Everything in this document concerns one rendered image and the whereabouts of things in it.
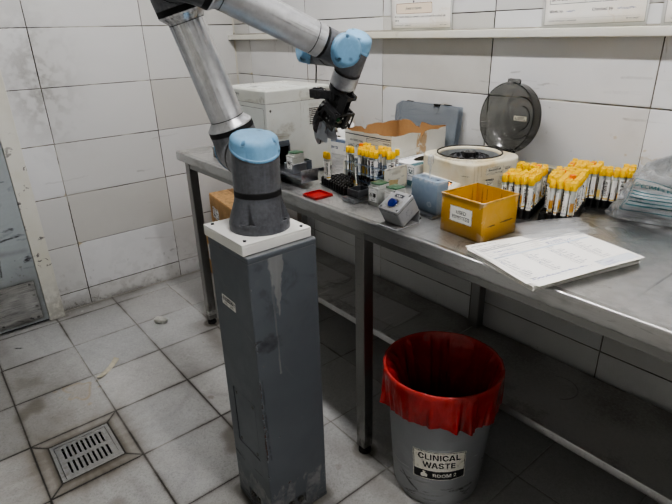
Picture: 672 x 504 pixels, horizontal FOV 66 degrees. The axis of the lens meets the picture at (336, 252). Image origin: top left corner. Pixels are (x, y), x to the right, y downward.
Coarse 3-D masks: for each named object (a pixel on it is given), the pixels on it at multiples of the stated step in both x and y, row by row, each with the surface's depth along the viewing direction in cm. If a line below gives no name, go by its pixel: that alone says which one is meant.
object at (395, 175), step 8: (344, 160) 176; (344, 168) 177; (376, 168) 165; (384, 168) 164; (392, 168) 163; (400, 168) 166; (384, 176) 162; (392, 176) 164; (400, 176) 167; (368, 184) 170; (392, 184) 166; (400, 184) 168
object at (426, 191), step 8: (416, 176) 142; (424, 176) 142; (432, 176) 142; (416, 184) 143; (424, 184) 140; (432, 184) 137; (440, 184) 136; (416, 192) 144; (424, 192) 141; (432, 192) 138; (440, 192) 137; (416, 200) 144; (424, 200) 142; (432, 200) 139; (440, 200) 138; (424, 208) 142; (432, 208) 140; (440, 208) 139; (424, 216) 141; (432, 216) 139; (440, 216) 140
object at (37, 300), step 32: (0, 96) 228; (0, 128) 231; (0, 160) 235; (0, 192) 238; (32, 192) 246; (0, 224) 242; (32, 224) 250; (0, 256) 246; (32, 256) 255; (0, 288) 250; (32, 288) 259; (0, 320) 254; (32, 320) 263
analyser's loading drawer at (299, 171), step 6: (306, 162) 174; (282, 168) 179; (294, 168) 171; (300, 168) 173; (306, 168) 174; (288, 174) 173; (294, 174) 171; (300, 174) 171; (306, 174) 168; (312, 174) 170; (306, 180) 169; (312, 180) 171
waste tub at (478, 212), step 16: (448, 192) 130; (464, 192) 133; (480, 192) 135; (496, 192) 131; (512, 192) 127; (448, 208) 128; (464, 208) 124; (480, 208) 120; (496, 208) 122; (512, 208) 126; (448, 224) 130; (464, 224) 125; (480, 224) 121; (496, 224) 124; (512, 224) 128; (480, 240) 123
